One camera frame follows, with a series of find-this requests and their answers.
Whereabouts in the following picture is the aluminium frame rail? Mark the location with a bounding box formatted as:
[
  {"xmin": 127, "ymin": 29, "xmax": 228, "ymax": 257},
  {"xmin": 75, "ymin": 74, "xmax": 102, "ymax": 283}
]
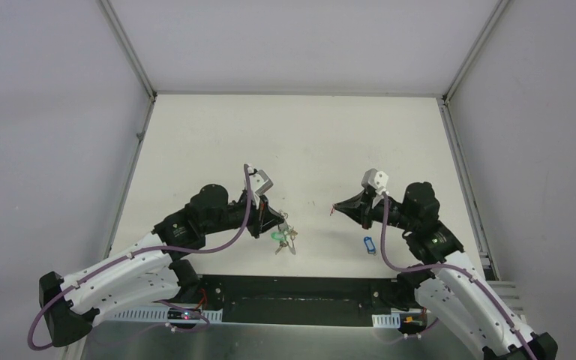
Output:
[{"xmin": 75, "ymin": 276, "xmax": 524, "ymax": 315}]

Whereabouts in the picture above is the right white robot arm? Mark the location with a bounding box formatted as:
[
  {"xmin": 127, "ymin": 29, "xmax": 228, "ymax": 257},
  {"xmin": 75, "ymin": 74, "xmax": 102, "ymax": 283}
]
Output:
[{"xmin": 332, "ymin": 182, "xmax": 559, "ymax": 359}]

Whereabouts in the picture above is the left circuit board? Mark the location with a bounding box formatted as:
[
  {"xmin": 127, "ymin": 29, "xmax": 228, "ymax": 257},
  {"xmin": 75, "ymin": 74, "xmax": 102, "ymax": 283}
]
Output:
[{"xmin": 167, "ymin": 308, "xmax": 202, "ymax": 321}]

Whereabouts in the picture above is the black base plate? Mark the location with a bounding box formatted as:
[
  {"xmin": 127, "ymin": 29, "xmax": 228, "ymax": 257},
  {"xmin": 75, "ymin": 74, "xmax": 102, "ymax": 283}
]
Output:
[{"xmin": 151, "ymin": 274, "xmax": 444, "ymax": 328}]

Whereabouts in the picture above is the metal crescent keyring plate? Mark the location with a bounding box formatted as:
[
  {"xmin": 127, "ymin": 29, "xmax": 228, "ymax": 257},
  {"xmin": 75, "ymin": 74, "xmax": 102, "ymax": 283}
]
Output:
[{"xmin": 274, "ymin": 210, "xmax": 298, "ymax": 255}]

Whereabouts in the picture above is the right circuit board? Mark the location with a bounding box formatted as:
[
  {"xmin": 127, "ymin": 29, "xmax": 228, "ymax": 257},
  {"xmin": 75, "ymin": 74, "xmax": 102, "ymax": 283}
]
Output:
[{"xmin": 399, "ymin": 313, "xmax": 428, "ymax": 335}]

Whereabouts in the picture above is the circuit board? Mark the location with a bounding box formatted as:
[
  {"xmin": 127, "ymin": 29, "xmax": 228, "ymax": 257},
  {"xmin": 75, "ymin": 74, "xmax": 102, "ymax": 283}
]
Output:
[
  {"xmin": 167, "ymin": 308, "xmax": 202, "ymax": 321},
  {"xmin": 399, "ymin": 313, "xmax": 428, "ymax": 335}
]

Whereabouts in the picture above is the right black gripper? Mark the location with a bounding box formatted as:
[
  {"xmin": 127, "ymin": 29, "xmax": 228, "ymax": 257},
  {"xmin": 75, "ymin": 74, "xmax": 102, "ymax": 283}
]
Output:
[{"xmin": 334, "ymin": 187, "xmax": 416, "ymax": 232}]

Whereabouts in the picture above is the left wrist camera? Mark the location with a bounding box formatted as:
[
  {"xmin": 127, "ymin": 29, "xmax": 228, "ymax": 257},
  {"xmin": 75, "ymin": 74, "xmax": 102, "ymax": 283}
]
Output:
[{"xmin": 248, "ymin": 168, "xmax": 274, "ymax": 197}]

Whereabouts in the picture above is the right white cable duct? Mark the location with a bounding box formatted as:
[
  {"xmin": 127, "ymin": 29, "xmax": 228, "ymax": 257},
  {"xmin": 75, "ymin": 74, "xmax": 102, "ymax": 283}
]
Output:
[{"xmin": 371, "ymin": 313, "xmax": 401, "ymax": 329}]

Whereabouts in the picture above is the blue key tag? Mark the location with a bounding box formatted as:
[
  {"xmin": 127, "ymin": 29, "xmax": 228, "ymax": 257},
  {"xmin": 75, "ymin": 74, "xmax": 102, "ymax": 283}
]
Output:
[{"xmin": 364, "ymin": 236, "xmax": 377, "ymax": 256}]

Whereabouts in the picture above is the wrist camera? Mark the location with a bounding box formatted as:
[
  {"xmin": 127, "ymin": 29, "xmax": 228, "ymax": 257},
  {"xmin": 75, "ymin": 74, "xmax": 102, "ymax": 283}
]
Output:
[
  {"xmin": 248, "ymin": 168, "xmax": 274, "ymax": 197},
  {"xmin": 361, "ymin": 168, "xmax": 389, "ymax": 195}
]

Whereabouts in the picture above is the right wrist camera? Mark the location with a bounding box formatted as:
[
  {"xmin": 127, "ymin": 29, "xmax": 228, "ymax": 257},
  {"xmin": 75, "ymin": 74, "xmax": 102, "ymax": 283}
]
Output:
[{"xmin": 361, "ymin": 168, "xmax": 389, "ymax": 195}]

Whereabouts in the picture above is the left white cable duct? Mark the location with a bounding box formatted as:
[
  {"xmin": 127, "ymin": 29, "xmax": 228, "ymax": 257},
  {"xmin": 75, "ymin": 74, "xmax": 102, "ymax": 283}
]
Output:
[{"xmin": 94, "ymin": 307, "xmax": 224, "ymax": 324}]

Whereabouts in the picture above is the white cable duct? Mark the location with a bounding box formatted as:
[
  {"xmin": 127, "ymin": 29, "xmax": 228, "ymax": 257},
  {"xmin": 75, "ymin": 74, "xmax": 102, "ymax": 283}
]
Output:
[
  {"xmin": 94, "ymin": 307, "xmax": 224, "ymax": 324},
  {"xmin": 371, "ymin": 313, "xmax": 401, "ymax": 329}
]

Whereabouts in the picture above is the green key tag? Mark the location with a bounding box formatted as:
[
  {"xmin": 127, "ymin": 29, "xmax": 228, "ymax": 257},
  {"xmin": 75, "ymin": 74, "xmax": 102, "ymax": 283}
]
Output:
[{"xmin": 271, "ymin": 230, "xmax": 290, "ymax": 242}]

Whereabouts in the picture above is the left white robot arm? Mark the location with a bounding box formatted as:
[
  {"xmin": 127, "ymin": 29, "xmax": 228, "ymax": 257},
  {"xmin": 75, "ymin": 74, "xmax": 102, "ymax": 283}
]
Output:
[{"xmin": 34, "ymin": 184, "xmax": 286, "ymax": 347}]

